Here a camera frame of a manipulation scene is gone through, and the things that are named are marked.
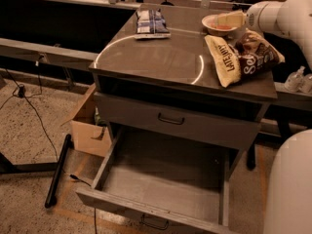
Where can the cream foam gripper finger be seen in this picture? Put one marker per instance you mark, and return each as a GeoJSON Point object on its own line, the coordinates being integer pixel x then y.
{"type": "Point", "coordinates": [232, 19]}

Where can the red apple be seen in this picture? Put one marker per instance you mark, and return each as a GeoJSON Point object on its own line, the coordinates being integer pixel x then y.
{"type": "Point", "coordinates": [221, 27]}

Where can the white paper bowl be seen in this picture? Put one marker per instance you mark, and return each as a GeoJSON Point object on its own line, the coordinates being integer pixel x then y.
{"type": "Point", "coordinates": [216, 30]}

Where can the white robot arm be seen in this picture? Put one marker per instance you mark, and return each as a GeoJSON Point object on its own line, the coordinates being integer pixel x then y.
{"type": "Point", "coordinates": [289, 196]}

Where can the brown snack bag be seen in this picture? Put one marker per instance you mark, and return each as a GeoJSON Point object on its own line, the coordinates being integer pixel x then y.
{"type": "Point", "coordinates": [255, 54]}

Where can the yellow chip bag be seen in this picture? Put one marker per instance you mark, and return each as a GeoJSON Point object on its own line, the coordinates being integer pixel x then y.
{"type": "Point", "coordinates": [226, 63]}

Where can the blue white snack pack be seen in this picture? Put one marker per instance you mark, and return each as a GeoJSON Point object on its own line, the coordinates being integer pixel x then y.
{"type": "Point", "coordinates": [150, 24]}

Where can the clear sanitizer bottle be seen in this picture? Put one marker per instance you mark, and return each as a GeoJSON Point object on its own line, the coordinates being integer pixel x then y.
{"type": "Point", "coordinates": [294, 80]}

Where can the grey metal cabinet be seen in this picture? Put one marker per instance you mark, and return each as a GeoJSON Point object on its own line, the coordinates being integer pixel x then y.
{"type": "Point", "coordinates": [180, 72]}

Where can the upper grey drawer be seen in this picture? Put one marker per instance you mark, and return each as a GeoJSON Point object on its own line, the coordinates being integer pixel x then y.
{"type": "Point", "coordinates": [222, 131]}

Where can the open bottom drawer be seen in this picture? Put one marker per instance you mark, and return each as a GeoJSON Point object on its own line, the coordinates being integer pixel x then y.
{"type": "Point", "coordinates": [164, 182]}

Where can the cardboard box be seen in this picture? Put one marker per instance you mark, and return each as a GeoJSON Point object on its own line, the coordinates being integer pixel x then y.
{"type": "Point", "coordinates": [87, 136]}

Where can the black metal bar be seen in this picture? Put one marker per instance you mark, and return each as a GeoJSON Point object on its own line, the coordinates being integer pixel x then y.
{"type": "Point", "coordinates": [51, 199]}

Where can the long grey workbench rail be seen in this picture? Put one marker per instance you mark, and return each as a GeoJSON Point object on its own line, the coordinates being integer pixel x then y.
{"type": "Point", "coordinates": [46, 54]}

